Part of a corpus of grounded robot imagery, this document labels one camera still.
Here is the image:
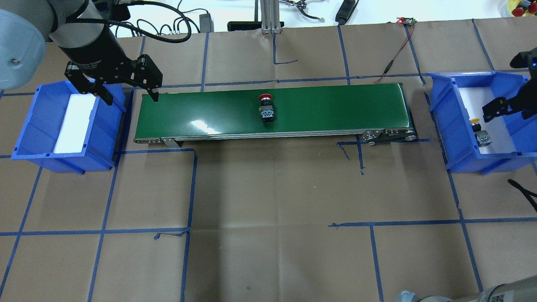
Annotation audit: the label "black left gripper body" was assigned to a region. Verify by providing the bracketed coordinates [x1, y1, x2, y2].
[64, 29, 143, 91]

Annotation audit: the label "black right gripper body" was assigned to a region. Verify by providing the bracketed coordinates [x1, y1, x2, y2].
[507, 77, 537, 120]

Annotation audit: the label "yellow push button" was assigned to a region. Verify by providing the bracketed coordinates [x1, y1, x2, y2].
[470, 118, 492, 148]

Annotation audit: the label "red push button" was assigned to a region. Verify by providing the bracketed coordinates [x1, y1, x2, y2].
[259, 94, 276, 123]

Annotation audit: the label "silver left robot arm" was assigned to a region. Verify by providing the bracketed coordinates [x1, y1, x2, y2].
[0, 0, 163, 105]

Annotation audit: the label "blue bin with buttons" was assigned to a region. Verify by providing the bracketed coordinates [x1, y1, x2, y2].
[11, 81, 126, 174]

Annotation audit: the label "white foam pad target bin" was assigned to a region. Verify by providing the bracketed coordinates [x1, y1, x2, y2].
[459, 87, 517, 154]

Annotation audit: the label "blue empty bin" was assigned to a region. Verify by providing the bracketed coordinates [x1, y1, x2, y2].
[426, 72, 537, 175]

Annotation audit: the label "black power adapter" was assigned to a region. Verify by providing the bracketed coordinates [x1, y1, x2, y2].
[199, 12, 214, 33]

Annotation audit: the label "green conveyor belt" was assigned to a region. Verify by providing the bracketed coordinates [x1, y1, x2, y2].
[133, 83, 417, 145]

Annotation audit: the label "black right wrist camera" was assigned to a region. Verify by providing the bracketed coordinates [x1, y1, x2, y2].
[509, 47, 537, 69]

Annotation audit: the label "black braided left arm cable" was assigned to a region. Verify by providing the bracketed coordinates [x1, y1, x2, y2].
[67, 0, 193, 44]

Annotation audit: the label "red black conveyor wires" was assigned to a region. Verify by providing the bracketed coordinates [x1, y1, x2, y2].
[373, 17, 418, 85]

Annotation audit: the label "aluminium frame post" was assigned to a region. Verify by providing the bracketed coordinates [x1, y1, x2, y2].
[259, 0, 282, 34]

